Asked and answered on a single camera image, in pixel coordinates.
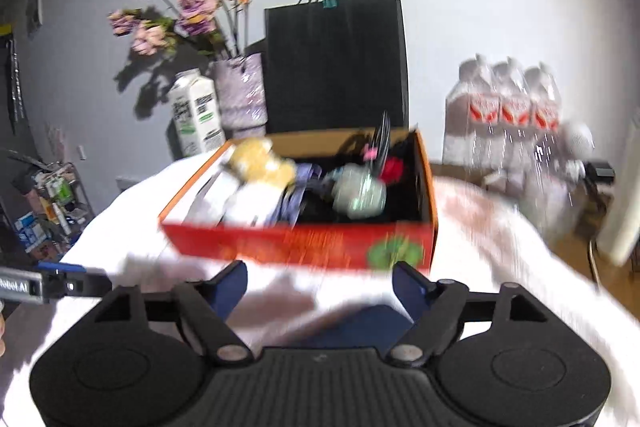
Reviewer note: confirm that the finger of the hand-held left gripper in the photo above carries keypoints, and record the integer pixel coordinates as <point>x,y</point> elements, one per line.
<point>75,282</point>

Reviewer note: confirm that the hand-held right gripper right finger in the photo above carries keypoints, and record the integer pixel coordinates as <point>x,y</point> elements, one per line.
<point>407,289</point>

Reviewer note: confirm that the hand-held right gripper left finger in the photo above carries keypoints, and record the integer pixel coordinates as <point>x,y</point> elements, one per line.
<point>232,289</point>

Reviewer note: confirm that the navy zip case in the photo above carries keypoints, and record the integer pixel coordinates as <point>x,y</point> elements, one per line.
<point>365,327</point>

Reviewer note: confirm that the orange cardboard box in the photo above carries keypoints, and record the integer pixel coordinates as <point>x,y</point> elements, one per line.
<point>300,247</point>

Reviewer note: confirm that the iridescent wrap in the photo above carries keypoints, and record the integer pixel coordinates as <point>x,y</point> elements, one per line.
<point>357,192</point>

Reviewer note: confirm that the yellow and white plush toy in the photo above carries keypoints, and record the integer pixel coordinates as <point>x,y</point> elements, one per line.
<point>260,162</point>

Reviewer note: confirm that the purple fabric pouch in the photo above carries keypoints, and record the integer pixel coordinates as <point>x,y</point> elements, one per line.
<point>305,177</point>

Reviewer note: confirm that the white towel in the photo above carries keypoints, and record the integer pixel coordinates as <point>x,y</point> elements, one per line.
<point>500,247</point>

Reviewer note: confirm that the small red item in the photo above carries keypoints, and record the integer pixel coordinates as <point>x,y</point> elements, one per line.
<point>392,169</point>

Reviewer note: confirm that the clear glass container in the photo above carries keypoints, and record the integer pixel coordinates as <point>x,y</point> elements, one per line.
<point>545,197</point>

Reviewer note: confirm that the white milk carton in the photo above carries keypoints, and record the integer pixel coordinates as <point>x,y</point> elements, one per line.
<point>197,112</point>

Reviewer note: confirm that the purple glass vase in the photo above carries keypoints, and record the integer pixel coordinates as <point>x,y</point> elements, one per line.
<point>240,97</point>

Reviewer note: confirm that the shrink-wrapped water bottle pack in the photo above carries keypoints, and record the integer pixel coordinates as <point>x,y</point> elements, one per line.
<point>500,107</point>

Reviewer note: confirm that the black power adapter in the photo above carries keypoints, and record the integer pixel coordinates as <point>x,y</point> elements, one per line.
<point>600,172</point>

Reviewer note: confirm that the white round speaker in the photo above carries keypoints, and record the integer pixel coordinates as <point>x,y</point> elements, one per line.
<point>577,137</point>

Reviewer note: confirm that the white thermos bottle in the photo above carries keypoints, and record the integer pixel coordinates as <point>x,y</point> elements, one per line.
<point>622,207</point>

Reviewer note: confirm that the black paper bag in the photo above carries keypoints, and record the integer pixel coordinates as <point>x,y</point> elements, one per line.
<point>335,67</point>

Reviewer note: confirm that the white wall outlet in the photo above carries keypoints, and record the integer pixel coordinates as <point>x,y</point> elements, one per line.
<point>81,153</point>

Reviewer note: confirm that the wall poster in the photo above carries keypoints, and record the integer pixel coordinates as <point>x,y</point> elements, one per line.
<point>36,7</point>

